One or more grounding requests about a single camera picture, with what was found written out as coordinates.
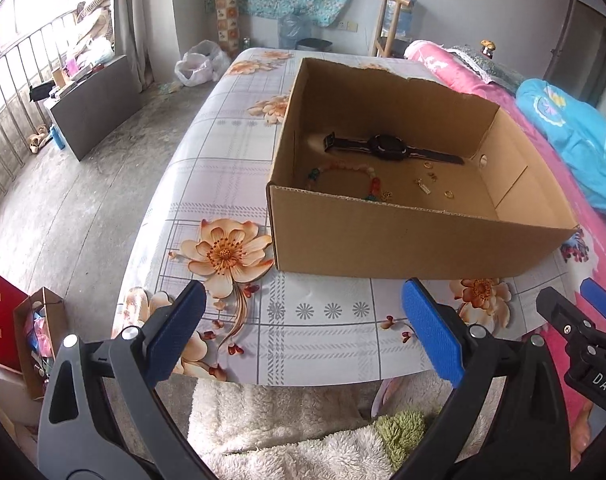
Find colourful bead necklace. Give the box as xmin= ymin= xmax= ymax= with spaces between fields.
xmin=306 ymin=160 xmax=384 ymax=204

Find pink strap smart watch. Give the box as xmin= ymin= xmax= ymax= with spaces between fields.
xmin=324 ymin=132 xmax=464 ymax=165

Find pink fleece blanket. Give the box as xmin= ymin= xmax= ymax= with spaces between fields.
xmin=404 ymin=39 xmax=606 ymax=411

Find brown paper bag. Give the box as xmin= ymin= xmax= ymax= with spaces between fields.
xmin=13 ymin=287 xmax=70 ymax=400

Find white fluffy robe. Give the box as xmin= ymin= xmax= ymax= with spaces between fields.
xmin=188 ymin=370 xmax=452 ymax=479

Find red gift bag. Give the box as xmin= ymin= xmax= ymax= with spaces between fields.
xmin=0 ymin=275 xmax=27 ymax=373

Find blue pillow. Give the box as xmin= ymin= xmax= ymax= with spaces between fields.
xmin=516 ymin=78 xmax=606 ymax=216

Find floral bed sheet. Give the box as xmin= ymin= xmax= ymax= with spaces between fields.
xmin=123 ymin=48 xmax=578 ymax=386

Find brown cardboard box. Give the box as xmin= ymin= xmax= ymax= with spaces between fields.
xmin=266 ymin=58 xmax=578 ymax=280

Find mushroom figurine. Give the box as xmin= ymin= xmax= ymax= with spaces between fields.
xmin=480 ymin=39 xmax=496 ymax=58

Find grey cabinet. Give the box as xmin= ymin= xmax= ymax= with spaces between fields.
xmin=45 ymin=55 xmax=142 ymax=162

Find wooden crutch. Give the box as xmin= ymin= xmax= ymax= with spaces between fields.
xmin=370 ymin=0 xmax=417 ymax=58

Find white plastic bag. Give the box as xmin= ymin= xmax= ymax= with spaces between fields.
xmin=175 ymin=40 xmax=231 ymax=88

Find clear water jug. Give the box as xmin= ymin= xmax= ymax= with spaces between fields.
xmin=278 ymin=12 xmax=312 ymax=50

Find patterned cardboard column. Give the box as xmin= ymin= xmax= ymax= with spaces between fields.
xmin=215 ymin=0 xmax=240 ymax=58

